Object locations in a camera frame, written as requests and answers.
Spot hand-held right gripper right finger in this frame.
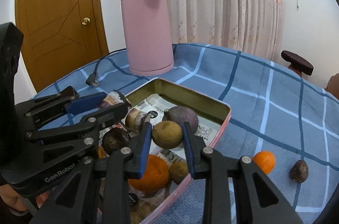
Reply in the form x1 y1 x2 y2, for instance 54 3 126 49
182 122 304 224

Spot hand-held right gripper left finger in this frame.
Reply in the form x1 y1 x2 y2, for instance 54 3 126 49
28 122 153 224

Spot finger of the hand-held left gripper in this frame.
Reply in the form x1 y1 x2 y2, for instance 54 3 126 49
16 85 108 120
25 103 132 164

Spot cut taro piece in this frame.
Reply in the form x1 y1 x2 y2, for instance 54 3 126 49
98 91 132 110
125 110 151 133

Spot small yellowish-brown fruit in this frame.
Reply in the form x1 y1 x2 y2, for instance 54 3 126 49
169 161 189 185
152 120 183 149

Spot dark taro end piece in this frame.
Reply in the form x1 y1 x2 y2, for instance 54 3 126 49
289 160 309 183
102 128 131 156

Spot purple round turnip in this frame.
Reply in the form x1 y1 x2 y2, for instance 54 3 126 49
162 106 199 133

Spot pink metal tin box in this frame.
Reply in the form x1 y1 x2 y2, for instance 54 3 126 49
97 78 232 224

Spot person's left hand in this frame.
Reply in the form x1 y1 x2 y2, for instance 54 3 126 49
0 179 51 214

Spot printed paper sheet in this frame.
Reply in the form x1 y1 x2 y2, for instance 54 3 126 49
117 97 220 224

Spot wooden door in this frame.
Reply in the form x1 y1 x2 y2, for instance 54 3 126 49
14 0 110 92

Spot pink cylindrical container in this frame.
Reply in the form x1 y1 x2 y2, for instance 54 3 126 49
120 0 174 75

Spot blue plaid tablecloth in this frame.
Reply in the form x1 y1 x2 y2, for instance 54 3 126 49
34 43 339 224

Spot dark round stool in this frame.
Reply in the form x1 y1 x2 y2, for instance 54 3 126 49
281 50 314 77

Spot brown leather armchair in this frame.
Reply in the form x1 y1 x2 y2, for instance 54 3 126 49
326 75 339 100

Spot black charging cable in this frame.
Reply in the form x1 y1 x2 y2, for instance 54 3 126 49
86 48 128 87

